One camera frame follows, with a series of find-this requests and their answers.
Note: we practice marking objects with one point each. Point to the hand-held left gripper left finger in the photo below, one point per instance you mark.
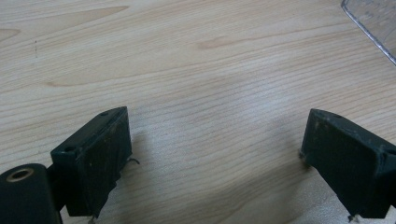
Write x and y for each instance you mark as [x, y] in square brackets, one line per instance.
[93, 161]

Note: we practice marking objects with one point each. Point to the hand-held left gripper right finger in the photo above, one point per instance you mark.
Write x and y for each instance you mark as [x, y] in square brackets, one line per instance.
[348, 161]

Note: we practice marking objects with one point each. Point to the clear plastic container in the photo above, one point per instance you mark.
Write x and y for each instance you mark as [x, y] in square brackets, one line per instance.
[378, 25]

